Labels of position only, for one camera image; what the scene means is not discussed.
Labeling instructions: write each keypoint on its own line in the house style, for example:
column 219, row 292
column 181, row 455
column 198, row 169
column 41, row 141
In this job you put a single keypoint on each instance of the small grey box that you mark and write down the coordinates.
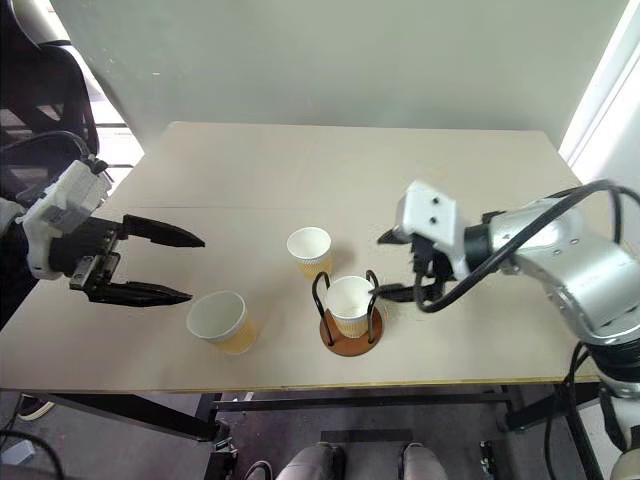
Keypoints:
column 20, row 452

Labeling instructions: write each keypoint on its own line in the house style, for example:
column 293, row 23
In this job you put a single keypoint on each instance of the black metal table frame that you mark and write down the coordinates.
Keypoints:
column 150, row 415

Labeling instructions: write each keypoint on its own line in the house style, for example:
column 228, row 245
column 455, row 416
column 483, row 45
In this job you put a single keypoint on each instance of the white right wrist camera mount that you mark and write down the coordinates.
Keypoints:
column 430, row 215

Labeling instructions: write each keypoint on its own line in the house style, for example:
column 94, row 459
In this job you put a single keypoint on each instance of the white and tan paper cup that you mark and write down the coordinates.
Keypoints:
column 220, row 320
column 350, row 305
column 310, row 250

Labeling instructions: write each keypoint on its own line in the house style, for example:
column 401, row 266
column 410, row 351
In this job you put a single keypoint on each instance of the dark shoe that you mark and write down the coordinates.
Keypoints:
column 35, row 407

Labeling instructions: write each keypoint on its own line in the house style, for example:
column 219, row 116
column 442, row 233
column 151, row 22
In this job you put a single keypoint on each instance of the grey rounded shape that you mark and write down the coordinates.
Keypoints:
column 310, row 465
column 422, row 465

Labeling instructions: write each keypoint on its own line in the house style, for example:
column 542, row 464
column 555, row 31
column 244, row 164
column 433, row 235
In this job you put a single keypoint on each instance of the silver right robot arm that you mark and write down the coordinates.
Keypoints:
column 575, row 270

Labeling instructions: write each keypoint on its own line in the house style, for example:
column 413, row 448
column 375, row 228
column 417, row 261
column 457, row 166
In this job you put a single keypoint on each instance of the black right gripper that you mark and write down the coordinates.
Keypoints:
column 434, row 267

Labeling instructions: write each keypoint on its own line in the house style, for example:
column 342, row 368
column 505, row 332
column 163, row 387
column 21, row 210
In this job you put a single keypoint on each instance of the white window frame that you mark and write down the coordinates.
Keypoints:
column 605, row 85

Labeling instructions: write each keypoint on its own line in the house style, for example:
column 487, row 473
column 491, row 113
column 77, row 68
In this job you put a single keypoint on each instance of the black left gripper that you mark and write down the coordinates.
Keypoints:
column 95, row 250

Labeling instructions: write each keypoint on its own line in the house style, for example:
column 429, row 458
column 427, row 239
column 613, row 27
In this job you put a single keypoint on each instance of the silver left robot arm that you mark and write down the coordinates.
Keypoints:
column 10, row 215

